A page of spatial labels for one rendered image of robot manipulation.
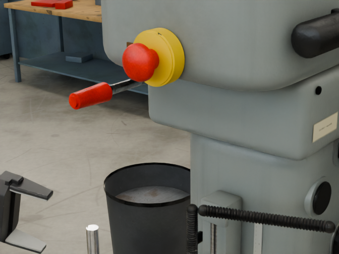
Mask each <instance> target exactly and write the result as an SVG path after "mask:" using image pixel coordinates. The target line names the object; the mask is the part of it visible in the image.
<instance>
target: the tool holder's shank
mask: <svg viewBox="0 0 339 254"><path fill-rule="evenodd" d="M86 234H87V250H88V254H100V249H99V232H98V226H97V225H89V226H87V227H86Z"/></svg>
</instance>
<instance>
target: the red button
mask: <svg viewBox="0 0 339 254"><path fill-rule="evenodd" d="M122 64H123V68H124V71H125V73H126V74H127V76H128V77H129V78H130V79H132V80H134V81H136V82H145V81H148V80H149V79H150V78H151V77H152V76H153V73H154V69H156V68H157V67H158V65H159V57H158V54H157V52H156V51H155V50H153V49H149V48H148V47H147V46H145V45H144V44H142V43H134V44H131V45H129V46H128V47H127V48H126V50H125V51H124V53H123V57H122Z"/></svg>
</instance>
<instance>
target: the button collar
mask: <svg viewBox="0 0 339 254"><path fill-rule="evenodd" d="M134 43H142V44H144V45H145V46H147V47H148V48H149V49H153V50H155V51H156V52H157V54H158V57H159V65H158V67H157V68H156V69H154V73H153V76H152V77H151V78H150V79H149V80H148V81H145V83H146V84H148V85H150V86H153V87H160V86H163V85H166V84H169V83H172V82H174V81H176V80H177V79H178V78H179V77H180V75H181V74H182V72H183V69H184V64H185V56H184V51H183V48H182V45H181V43H180V41H179V40H178V38H177V37H176V35H175V34H174V33H172V32H171V31H169V30H168V29H165V28H154V29H150V30H146V31H143V32H141V33H140V34H139V35H138V36H137V37H136V38H135V40H134ZM134 43H133V44H134Z"/></svg>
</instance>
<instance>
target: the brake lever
mask: <svg viewBox="0 0 339 254"><path fill-rule="evenodd" d="M144 84H146V83H145V82H136V81H134V80H132V79H128V80H125V81H122V82H118V83H115V84H112V85H109V84H108V83H106V82H102V83H99V84H96V85H94V86H91V87H88V88H85V89H83V90H80V91H77V92H75V93H72V94H71V95H70V96H69V104H70V105H71V107H72V108H73V109H81V108H84V107H88V106H92V105H95V104H100V103H103V102H107V101H110V100H111V98H112V95H113V94H116V93H119V92H122V91H126V90H129V89H132V88H135V87H138V86H141V85H144Z"/></svg>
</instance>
